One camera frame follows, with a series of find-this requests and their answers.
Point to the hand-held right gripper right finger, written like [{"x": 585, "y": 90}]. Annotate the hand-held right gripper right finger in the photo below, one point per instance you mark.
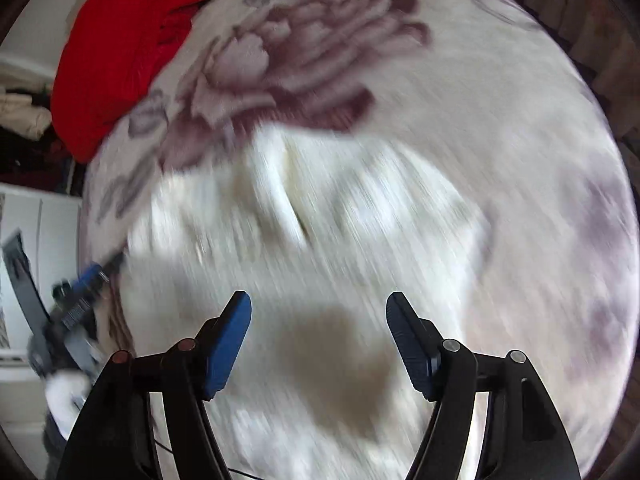
[{"x": 409, "y": 347}]

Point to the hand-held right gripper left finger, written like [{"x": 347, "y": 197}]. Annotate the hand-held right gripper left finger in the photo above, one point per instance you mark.
[{"x": 229, "y": 347}]

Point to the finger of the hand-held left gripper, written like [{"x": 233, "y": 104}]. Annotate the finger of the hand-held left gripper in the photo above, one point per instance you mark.
[
  {"x": 25, "y": 280},
  {"x": 89, "y": 277}
]

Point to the white knitted sweater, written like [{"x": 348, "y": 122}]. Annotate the white knitted sweater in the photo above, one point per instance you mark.
[{"x": 310, "y": 260}]

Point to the pile of clothes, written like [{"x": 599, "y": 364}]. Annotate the pile of clothes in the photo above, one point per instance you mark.
[{"x": 22, "y": 112}]

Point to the person's left hand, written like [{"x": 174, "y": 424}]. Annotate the person's left hand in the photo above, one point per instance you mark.
[{"x": 67, "y": 395}]

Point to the white cabinet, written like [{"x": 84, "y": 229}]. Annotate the white cabinet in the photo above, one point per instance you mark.
[{"x": 50, "y": 225}]

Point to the red cloth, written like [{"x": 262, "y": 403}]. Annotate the red cloth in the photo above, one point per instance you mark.
[{"x": 110, "y": 60}]

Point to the floral plush blanket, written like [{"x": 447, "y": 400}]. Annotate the floral plush blanket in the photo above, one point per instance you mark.
[{"x": 500, "y": 85}]

